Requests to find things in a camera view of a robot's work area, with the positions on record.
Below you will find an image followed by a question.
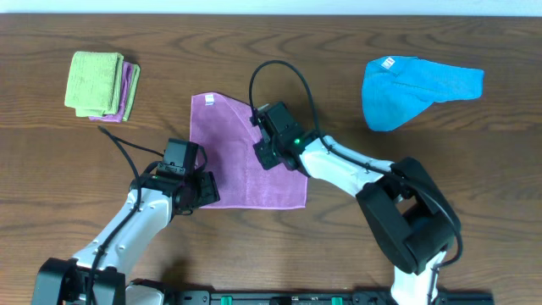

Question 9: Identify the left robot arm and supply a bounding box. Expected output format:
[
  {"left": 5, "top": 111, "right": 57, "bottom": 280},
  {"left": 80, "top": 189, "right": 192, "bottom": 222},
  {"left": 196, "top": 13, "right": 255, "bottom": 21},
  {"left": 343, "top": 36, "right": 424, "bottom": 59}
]
[{"left": 31, "top": 170, "right": 220, "bottom": 304}]

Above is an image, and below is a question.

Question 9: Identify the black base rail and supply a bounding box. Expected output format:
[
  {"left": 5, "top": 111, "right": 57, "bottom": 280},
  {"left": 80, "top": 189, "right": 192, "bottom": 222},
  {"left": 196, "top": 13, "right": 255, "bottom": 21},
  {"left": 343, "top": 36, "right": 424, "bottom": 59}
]
[{"left": 126, "top": 288, "right": 495, "bottom": 305}]

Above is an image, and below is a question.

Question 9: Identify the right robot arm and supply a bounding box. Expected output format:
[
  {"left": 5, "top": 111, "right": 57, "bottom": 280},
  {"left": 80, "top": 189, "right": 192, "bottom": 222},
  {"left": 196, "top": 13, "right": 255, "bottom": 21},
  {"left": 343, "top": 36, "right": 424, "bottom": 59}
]
[{"left": 253, "top": 132, "right": 462, "bottom": 304}]

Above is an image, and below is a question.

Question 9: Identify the folded green cloth top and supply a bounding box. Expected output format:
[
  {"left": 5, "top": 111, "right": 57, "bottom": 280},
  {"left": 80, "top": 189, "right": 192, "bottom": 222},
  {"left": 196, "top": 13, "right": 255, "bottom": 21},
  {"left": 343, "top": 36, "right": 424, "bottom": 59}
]
[{"left": 64, "top": 51, "right": 124, "bottom": 117}]

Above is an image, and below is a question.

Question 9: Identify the folded purple cloth in stack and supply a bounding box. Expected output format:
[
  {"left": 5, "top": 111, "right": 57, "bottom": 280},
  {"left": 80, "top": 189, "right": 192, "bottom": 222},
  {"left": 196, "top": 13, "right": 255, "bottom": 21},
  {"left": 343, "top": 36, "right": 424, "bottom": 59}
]
[{"left": 89, "top": 62, "right": 133, "bottom": 123}]

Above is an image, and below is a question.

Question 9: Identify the blue microfiber cloth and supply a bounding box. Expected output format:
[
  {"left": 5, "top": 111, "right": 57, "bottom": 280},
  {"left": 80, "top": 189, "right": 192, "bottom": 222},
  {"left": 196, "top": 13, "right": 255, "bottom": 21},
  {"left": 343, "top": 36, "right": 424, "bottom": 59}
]
[{"left": 361, "top": 56, "right": 484, "bottom": 131}]

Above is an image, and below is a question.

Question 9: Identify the purple microfiber cloth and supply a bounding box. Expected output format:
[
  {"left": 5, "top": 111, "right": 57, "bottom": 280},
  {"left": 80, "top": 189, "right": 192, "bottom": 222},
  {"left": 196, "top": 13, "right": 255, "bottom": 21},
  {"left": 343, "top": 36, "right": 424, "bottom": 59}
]
[{"left": 190, "top": 92, "right": 308, "bottom": 210}]

